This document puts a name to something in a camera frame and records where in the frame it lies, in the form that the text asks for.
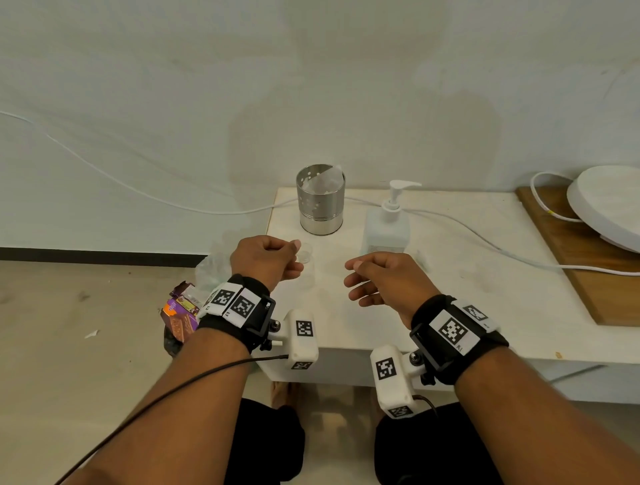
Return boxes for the person's right hand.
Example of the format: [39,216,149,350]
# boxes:
[343,251,442,328]

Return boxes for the person's left hand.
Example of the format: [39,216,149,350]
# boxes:
[229,235,305,293]

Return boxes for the small clear bottle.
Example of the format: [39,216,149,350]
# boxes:
[293,241,316,290]

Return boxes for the large translucent bottle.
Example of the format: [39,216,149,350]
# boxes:
[363,179,423,256]

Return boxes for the person's left forearm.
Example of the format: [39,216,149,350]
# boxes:
[65,327,251,485]

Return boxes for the person's right forearm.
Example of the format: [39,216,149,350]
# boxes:
[453,346,640,485]

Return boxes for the person's left foot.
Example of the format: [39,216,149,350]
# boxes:
[269,381,301,410]

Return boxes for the person's black shorts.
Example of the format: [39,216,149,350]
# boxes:
[223,397,503,485]

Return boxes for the clear plastic bag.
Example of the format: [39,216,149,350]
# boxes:
[193,239,236,300]

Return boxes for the black left wristband with markers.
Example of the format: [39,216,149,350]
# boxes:
[197,273,277,354]

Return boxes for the black wristband with markers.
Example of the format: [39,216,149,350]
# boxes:
[409,293,510,386]
[197,273,277,354]

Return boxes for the perforated metal cup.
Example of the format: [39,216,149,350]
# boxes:
[295,163,347,237]

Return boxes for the black right wristband with markers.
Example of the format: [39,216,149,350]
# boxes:
[409,293,510,386]

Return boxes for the white paper in cup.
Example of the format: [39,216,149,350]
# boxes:
[301,165,345,195]

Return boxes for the black trash bag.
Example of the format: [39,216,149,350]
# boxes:
[162,324,183,358]

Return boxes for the wooden board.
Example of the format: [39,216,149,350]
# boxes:
[515,185,640,328]

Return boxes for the white round lamp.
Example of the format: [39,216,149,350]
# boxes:
[566,165,640,254]

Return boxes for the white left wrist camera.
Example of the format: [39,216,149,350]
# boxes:
[259,308,320,372]

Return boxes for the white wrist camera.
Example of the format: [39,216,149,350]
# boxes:
[369,343,426,420]
[259,308,320,372]

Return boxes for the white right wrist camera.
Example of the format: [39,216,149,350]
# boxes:
[369,343,426,420]

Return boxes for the white power cable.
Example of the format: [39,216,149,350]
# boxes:
[0,109,640,277]

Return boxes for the black right camera cable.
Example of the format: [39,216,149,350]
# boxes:
[412,394,439,418]

